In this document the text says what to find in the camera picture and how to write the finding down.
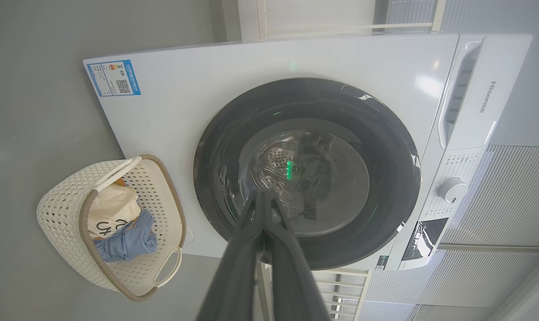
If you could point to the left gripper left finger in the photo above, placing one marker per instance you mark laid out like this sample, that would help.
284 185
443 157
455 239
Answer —
238 267

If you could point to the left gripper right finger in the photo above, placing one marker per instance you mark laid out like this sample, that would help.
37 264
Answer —
292 276

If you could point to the blue bear-print garment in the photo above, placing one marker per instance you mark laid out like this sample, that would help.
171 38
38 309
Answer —
131 243

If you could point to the cream printed garment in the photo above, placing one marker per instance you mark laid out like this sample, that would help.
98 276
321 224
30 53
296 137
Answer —
111 207

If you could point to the black round glass washer door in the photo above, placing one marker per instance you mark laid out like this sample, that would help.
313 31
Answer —
234 116

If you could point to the steel perforated washer drum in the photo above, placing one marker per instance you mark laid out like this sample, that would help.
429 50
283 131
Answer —
278 165

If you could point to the white washing machine dial knob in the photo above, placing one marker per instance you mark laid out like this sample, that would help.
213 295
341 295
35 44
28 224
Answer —
452 190

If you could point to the white front-load washing machine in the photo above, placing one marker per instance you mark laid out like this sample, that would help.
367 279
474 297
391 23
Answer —
184 89

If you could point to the white slatted rack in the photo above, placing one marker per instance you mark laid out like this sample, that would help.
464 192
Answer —
341 290

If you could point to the cream perforated laundry basket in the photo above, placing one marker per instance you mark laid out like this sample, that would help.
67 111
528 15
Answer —
60 214

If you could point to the blue energy label sticker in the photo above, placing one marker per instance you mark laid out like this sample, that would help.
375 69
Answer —
113 78

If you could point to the white detergent drawer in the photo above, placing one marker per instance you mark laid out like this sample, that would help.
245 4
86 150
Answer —
461 89

